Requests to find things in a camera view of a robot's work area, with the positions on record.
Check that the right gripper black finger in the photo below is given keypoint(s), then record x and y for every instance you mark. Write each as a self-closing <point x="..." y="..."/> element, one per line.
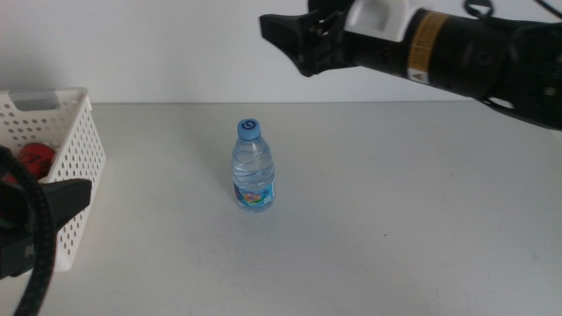
<point x="290" y="28"/>
<point x="318" y="59"/>

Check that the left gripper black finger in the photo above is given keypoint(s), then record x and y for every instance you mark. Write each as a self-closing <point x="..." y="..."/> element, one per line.
<point x="70" y="197"/>

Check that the red soda can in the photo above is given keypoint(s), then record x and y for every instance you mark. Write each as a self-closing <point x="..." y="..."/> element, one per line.
<point x="37" y="160"/>

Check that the small blue-capped water bottle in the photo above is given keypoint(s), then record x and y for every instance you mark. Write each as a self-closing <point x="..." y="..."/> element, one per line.
<point x="254" y="175"/>

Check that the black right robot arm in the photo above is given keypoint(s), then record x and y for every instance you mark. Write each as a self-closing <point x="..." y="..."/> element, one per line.
<point x="492" y="57"/>

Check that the white perforated plastic basket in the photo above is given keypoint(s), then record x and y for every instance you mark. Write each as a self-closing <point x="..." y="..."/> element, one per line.
<point x="81" y="145"/>

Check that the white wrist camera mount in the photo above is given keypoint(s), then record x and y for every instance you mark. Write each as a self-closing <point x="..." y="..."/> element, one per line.
<point x="401" y="17"/>

